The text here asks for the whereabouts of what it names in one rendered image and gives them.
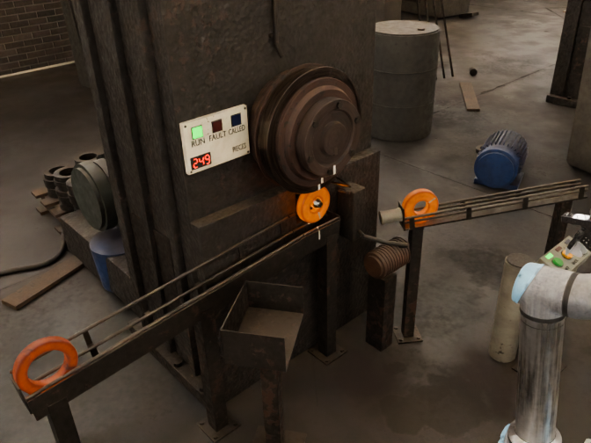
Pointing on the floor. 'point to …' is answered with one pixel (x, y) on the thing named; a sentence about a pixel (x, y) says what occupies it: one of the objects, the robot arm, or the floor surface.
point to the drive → (95, 223)
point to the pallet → (60, 189)
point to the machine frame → (288, 10)
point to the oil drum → (404, 79)
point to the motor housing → (383, 291)
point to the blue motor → (501, 161)
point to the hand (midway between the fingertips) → (566, 250)
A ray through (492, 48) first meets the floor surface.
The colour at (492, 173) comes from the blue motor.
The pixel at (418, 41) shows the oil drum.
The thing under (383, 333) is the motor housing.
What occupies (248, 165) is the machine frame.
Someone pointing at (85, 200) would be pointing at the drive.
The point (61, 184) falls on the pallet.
